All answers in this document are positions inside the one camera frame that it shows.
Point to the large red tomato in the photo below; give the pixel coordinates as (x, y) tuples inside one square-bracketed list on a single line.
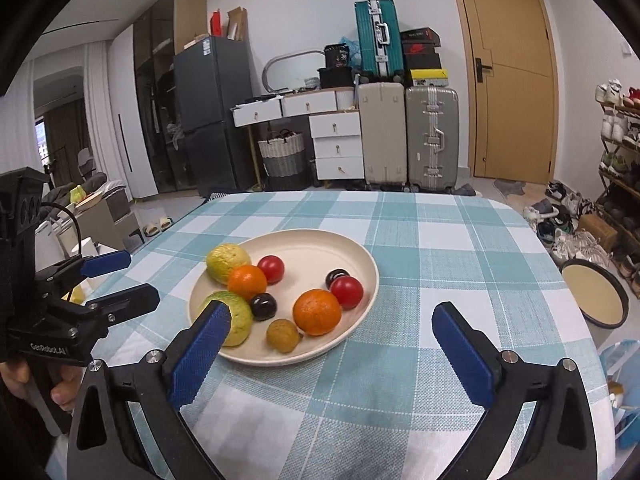
[(347, 292)]

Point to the large blue plastic bag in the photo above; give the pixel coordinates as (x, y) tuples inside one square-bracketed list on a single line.
[(622, 390)]

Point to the beige suitcase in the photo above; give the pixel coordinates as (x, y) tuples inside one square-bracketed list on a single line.
[(382, 135)]

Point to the grey sofa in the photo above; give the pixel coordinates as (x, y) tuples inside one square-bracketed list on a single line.
[(110, 210)]

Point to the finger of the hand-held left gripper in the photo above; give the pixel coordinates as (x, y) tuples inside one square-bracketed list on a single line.
[(132, 300), (107, 263)]

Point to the wooden door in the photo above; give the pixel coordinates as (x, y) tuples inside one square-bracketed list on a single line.
[(515, 125)]

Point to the teal checked tablecloth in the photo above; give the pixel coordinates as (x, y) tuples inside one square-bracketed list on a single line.
[(450, 270)]

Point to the oval silver-framed mirror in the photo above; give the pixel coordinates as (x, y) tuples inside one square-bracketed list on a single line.
[(267, 72)]

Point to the yellow shoe box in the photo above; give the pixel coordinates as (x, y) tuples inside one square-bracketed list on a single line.
[(428, 78)]

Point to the black bucket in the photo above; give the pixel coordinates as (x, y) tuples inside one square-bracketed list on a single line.
[(336, 56)]

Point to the red and black shoe box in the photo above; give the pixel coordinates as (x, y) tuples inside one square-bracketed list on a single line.
[(421, 49)]

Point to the black storage box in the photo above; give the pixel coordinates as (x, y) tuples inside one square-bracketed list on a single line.
[(337, 77)]

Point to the beige slipper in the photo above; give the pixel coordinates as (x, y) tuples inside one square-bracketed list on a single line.
[(151, 230), (165, 223)]

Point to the cream round plate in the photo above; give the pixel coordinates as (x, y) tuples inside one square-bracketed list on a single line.
[(305, 255)]

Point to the dark glass wardrobe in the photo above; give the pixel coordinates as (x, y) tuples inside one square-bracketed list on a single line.
[(155, 110)]

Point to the pile of shoes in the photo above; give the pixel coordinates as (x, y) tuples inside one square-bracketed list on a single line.
[(565, 230)]

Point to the white wardrobe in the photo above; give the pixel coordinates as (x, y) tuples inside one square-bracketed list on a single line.
[(132, 125)]

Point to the dark plum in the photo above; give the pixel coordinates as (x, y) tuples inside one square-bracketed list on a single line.
[(263, 306), (336, 276)]

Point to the shoe rack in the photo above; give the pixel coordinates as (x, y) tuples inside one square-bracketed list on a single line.
[(620, 170)]

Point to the plain black shoe box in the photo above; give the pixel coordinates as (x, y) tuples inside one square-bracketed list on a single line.
[(423, 62)]

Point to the teal suitcase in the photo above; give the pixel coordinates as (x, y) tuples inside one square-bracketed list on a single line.
[(367, 40)]

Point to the small red tomato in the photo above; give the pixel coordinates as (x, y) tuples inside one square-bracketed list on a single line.
[(271, 267)]

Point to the white drawer desk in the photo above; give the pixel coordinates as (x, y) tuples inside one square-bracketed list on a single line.
[(335, 132)]

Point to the black-rimmed round tray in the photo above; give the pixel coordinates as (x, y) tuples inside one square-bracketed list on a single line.
[(592, 292)]

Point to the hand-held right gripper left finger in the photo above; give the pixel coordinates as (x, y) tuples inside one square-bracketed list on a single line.
[(197, 355)]

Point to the dark grey refrigerator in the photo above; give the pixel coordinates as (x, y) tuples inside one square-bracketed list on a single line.
[(215, 110)]

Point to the silver suitcase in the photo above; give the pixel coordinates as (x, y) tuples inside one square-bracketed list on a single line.
[(432, 140)]

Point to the large orange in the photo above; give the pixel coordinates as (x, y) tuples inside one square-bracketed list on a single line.
[(317, 311)]

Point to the grey cloth rag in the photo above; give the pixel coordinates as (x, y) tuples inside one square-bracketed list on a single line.
[(510, 187)]

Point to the flat cardboard box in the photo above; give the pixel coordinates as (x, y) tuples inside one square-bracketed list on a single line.
[(196, 42)]

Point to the person's left forearm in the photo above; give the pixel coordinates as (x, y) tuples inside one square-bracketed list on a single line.
[(20, 445)]

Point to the small orange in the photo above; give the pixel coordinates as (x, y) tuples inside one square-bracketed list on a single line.
[(247, 282)]

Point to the woven laundry basket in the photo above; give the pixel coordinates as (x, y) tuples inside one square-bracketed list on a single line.
[(282, 157)]

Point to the person's left hand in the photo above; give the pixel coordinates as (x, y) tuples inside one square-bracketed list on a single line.
[(67, 387)]

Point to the green yellow guava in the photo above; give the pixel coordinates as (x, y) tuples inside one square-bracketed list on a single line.
[(242, 320)]

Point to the open cardboard box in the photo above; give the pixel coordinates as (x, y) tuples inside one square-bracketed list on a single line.
[(237, 25)]

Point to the brown longan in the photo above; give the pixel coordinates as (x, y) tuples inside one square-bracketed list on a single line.
[(283, 336)]

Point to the brown cardboard box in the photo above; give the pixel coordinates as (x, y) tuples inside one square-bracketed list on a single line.
[(597, 232)]

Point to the small white basket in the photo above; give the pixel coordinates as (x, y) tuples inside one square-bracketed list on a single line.
[(312, 83)]

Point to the white curtain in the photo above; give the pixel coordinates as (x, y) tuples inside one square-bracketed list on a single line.
[(15, 125), (100, 110)]

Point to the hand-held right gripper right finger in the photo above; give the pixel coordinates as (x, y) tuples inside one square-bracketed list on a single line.
[(465, 355)]

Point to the striped floor mat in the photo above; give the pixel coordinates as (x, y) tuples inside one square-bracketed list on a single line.
[(217, 195)]

